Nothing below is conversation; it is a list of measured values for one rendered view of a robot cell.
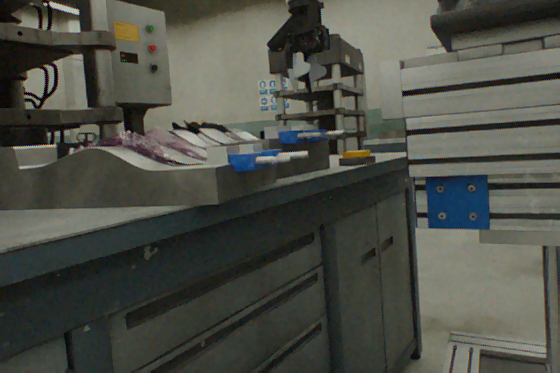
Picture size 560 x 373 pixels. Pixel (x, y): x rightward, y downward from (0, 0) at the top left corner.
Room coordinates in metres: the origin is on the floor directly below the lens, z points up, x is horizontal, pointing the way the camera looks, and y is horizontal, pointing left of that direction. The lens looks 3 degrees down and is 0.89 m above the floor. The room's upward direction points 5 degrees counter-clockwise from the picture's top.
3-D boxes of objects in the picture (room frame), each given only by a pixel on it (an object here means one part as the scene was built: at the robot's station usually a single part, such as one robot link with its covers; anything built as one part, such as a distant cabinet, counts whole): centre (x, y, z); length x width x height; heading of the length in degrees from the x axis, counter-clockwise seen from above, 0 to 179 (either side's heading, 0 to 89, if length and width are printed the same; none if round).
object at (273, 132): (0.93, -0.03, 0.89); 0.13 x 0.05 x 0.05; 55
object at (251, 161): (0.66, 0.05, 0.86); 0.13 x 0.05 x 0.05; 72
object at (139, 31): (1.71, 0.60, 0.74); 0.31 x 0.22 x 1.47; 145
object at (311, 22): (1.02, -0.08, 1.15); 0.09 x 0.08 x 0.12; 55
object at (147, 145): (0.80, 0.29, 0.90); 0.26 x 0.18 x 0.08; 72
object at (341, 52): (5.68, -0.64, 1.03); 1.54 x 0.94 x 2.06; 156
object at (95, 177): (0.79, 0.29, 0.86); 0.50 x 0.26 x 0.11; 72
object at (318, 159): (1.13, 0.16, 0.87); 0.50 x 0.26 x 0.14; 55
